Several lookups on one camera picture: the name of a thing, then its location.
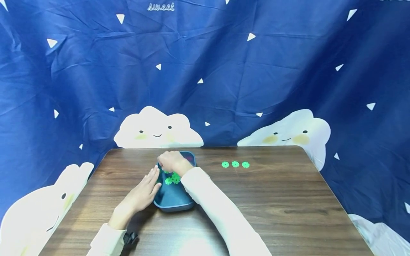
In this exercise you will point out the person's left hand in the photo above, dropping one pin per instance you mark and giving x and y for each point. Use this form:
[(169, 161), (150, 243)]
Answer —
[(141, 193)]

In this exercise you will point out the person's right hand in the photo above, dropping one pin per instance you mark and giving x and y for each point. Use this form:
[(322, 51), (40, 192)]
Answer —
[(174, 161)]

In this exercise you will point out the person's right fingers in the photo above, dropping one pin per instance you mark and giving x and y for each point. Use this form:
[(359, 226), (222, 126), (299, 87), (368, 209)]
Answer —
[(163, 163)]

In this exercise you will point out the person's left thumb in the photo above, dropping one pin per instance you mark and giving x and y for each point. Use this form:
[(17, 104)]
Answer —
[(157, 188)]

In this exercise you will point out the person's left fingers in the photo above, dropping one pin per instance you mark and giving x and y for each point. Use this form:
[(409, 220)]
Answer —
[(151, 176)]

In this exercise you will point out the blue plastic tray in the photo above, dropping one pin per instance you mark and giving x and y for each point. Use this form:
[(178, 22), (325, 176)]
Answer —
[(173, 197)]

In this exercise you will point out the person's left forearm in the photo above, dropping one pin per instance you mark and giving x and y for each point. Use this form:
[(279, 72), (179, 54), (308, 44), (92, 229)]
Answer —
[(117, 227)]

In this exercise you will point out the person's right forearm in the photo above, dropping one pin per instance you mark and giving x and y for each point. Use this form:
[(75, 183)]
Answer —
[(217, 213)]

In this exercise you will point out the pile of green flower discs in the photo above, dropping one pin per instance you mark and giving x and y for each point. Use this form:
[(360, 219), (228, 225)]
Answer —
[(173, 178)]

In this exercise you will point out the black wrist band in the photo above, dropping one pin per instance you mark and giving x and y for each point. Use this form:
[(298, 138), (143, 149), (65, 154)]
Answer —
[(130, 238)]

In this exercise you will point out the green flower disc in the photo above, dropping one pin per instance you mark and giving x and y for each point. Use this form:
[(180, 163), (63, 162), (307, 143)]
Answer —
[(235, 164), (225, 164), (245, 164)]

